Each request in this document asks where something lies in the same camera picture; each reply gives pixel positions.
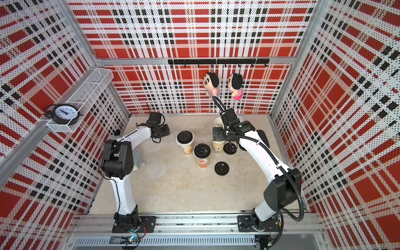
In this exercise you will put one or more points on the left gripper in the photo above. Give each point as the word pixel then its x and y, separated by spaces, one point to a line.
pixel 167 131

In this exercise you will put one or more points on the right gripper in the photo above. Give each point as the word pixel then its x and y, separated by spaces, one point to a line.
pixel 221 136

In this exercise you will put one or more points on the black cup lid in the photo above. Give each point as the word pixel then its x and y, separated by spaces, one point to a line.
pixel 184 136

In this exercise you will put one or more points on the translucent leak-proof paper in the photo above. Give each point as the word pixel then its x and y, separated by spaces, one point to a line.
pixel 181 143

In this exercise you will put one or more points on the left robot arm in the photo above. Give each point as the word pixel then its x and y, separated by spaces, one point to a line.
pixel 117 164

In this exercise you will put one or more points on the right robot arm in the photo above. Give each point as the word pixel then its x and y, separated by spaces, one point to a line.
pixel 283 193

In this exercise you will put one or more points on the back left paper cup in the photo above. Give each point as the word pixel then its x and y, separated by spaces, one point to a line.
pixel 218 122

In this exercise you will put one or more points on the black remote control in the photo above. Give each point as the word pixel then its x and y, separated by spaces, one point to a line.
pixel 263 137

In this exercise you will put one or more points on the grey plush toy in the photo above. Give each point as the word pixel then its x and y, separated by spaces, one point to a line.
pixel 137 159

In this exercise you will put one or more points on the black lid front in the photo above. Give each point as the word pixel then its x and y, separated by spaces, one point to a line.
pixel 221 168

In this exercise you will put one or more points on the plush doll pink striped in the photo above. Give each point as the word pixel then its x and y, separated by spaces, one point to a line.
pixel 235 83

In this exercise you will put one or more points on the plush doll blue striped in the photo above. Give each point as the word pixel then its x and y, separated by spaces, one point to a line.
pixel 211 84

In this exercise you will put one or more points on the black round alarm clock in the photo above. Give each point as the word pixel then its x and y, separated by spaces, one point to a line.
pixel 62 114

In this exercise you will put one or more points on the black hook rail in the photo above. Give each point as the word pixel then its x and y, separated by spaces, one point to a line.
pixel 185 62

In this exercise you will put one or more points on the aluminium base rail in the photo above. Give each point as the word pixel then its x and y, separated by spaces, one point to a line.
pixel 196 230

